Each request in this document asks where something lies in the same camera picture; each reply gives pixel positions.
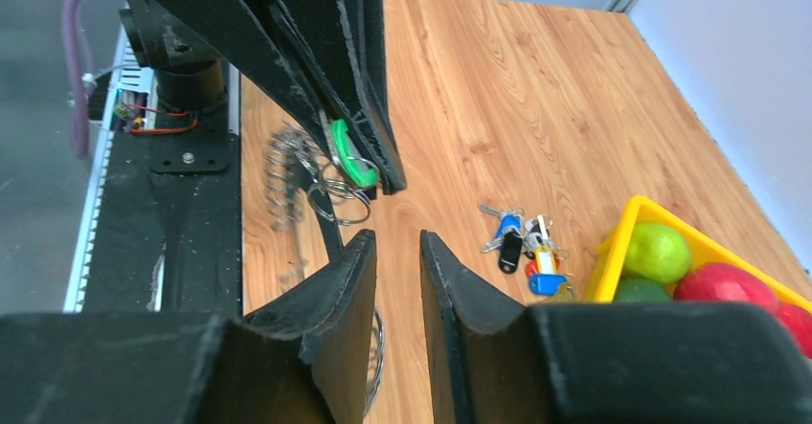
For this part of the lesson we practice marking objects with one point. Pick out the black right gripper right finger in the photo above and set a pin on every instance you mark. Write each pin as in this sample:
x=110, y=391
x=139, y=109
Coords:
x=493, y=359

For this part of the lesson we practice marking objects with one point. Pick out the dark green lime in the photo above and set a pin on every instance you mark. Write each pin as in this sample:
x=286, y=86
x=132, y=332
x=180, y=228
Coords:
x=640, y=290

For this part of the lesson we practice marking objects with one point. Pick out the red apple far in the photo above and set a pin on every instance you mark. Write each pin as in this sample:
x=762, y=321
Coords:
x=797, y=321

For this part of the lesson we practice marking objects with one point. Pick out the red apple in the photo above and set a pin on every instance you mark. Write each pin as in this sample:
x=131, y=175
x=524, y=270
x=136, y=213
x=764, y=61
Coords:
x=719, y=281
x=797, y=321

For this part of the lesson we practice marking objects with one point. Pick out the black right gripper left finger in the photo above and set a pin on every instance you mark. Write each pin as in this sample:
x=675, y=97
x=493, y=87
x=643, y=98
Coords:
x=301, y=358

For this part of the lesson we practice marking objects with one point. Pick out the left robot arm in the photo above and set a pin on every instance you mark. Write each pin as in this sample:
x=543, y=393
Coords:
x=163, y=42

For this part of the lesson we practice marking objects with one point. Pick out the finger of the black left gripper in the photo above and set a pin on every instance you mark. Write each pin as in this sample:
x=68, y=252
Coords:
x=340, y=47
x=243, y=32

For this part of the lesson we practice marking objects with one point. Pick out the light green apple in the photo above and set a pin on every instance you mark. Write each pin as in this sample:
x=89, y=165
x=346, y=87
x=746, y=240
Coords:
x=658, y=252

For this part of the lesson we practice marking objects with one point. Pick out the red apple near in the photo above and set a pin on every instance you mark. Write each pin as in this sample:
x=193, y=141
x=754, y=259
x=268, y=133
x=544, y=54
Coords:
x=719, y=281

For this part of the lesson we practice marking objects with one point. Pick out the pile of tagged keys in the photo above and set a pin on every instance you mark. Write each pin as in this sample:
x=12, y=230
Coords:
x=525, y=243

